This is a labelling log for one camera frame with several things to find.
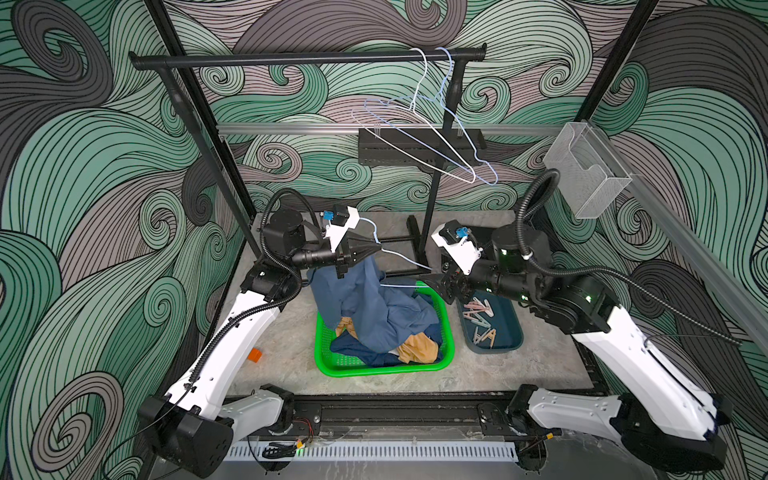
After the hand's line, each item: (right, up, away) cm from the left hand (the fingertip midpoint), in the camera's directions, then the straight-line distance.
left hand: (378, 242), depth 61 cm
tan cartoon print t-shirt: (+10, -29, +17) cm, 35 cm away
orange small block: (-34, -32, +20) cm, 51 cm away
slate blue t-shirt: (+1, -18, +13) cm, 22 cm away
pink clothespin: (+31, -21, +31) cm, 48 cm away
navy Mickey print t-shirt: (-8, -30, +22) cm, 38 cm away
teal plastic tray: (+34, -25, +27) cm, 50 cm away
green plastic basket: (-13, -35, +21) cm, 43 cm away
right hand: (+11, -4, -2) cm, 12 cm away
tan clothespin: (+34, -28, +26) cm, 51 cm away
